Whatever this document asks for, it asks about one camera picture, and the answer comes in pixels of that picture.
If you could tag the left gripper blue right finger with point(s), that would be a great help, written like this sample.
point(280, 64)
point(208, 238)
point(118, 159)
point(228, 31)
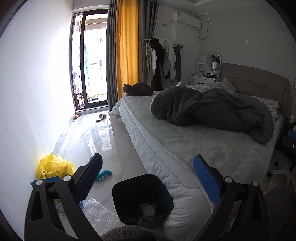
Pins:
point(207, 178)

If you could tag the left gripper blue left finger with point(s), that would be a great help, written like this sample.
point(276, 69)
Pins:
point(85, 177)

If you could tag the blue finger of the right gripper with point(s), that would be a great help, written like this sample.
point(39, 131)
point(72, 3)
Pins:
point(292, 134)

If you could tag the white tissue ball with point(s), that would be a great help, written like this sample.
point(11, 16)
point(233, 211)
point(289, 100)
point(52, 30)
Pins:
point(148, 210)

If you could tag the dark teal trash bin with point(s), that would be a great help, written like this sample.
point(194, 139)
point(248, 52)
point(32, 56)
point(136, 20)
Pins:
point(129, 195)

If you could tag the blue plush toy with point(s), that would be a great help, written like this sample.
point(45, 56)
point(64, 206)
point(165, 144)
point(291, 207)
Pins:
point(100, 175)

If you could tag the blue white food bag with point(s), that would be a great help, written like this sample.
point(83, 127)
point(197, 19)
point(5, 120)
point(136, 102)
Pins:
point(45, 181)

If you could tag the yellow plastic bag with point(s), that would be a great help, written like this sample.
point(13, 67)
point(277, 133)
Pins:
point(54, 166)

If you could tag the bubble wrap sheet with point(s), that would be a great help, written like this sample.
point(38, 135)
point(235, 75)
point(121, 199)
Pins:
point(100, 218)

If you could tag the white chair base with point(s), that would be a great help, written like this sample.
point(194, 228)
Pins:
point(287, 172)

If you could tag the bed with grey sheet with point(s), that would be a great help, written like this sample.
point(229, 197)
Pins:
point(167, 151)

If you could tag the grey fleece sleeve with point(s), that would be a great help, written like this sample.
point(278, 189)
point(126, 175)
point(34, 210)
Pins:
point(130, 232)

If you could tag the beige upholstered headboard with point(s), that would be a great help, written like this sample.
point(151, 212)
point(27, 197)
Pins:
point(257, 82)

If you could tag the grey slipper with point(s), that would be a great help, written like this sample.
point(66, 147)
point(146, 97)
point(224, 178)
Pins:
point(101, 117)

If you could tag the beige pillow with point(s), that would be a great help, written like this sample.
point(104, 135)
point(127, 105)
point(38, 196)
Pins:
point(229, 84)

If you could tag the dark grey fleece blanket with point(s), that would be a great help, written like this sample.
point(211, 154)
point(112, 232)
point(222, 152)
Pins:
point(214, 108)

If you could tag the white vanity desk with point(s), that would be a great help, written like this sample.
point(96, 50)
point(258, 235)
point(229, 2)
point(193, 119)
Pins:
point(204, 73)

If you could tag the round vanity mirror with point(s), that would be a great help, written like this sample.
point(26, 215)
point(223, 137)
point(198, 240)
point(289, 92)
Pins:
point(213, 60)

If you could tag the grey cat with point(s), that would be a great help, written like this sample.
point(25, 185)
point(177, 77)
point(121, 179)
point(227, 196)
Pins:
point(138, 89)

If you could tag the clothes rack with clothes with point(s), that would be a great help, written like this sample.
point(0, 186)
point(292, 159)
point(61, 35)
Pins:
point(163, 63)

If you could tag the glass balcony door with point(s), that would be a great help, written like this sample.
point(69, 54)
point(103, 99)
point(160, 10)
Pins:
point(88, 59)

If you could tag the white air conditioner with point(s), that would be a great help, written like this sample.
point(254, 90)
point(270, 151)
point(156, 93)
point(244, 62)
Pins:
point(184, 19)

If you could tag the yellow curtain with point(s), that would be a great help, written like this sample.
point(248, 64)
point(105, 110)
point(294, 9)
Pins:
point(127, 44)

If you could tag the grey curtain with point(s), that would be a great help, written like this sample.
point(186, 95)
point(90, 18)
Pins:
point(147, 15)

